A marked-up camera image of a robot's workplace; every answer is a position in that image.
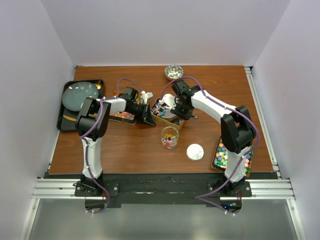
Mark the grey-blue plate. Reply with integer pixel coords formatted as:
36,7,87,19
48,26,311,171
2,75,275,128
62,81,99,112

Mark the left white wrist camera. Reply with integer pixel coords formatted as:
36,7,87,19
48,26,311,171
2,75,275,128
140,90,153,104

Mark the black serving tray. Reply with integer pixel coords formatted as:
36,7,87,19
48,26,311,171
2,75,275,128
56,79,104,132

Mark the clear plastic jar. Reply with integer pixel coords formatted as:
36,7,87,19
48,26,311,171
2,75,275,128
161,126,179,150

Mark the gold tin of candies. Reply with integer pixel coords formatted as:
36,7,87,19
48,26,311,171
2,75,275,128
150,97,185,130

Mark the white jar lid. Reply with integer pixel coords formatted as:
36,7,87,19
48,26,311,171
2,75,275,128
186,143,204,161

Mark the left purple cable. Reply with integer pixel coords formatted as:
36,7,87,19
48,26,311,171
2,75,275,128
79,77,147,214

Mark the purple cable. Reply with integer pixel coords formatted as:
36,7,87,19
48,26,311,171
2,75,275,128
79,77,147,214
161,76,261,210

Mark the metal scoop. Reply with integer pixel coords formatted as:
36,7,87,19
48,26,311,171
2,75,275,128
159,110,198,123

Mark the patterned ceramic bowl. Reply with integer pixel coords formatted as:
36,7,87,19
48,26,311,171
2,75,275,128
164,64,184,81

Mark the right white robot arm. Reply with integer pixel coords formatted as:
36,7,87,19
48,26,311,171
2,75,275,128
170,77,260,199

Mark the gold knife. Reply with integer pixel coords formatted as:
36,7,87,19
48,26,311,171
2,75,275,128
63,115,76,122

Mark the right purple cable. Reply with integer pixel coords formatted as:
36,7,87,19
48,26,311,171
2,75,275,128
161,76,261,210

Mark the tin of translucent star candies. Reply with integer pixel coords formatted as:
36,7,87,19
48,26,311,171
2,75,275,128
109,111,136,125

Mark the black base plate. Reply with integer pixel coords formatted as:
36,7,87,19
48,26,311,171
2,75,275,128
74,172,253,210

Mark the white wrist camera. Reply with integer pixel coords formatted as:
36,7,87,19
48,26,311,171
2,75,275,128
159,93,177,110
140,90,153,104

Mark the tray of paper stars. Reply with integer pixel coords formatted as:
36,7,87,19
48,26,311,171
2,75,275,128
211,137,254,177

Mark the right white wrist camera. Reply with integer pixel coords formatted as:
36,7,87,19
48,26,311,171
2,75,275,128
159,93,177,110

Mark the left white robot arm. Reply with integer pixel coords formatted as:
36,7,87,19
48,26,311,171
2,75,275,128
75,87,156,196

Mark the gold spoon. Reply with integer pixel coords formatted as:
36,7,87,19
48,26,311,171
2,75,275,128
95,80,102,90

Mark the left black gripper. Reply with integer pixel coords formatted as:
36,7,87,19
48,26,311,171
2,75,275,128
127,102,156,126

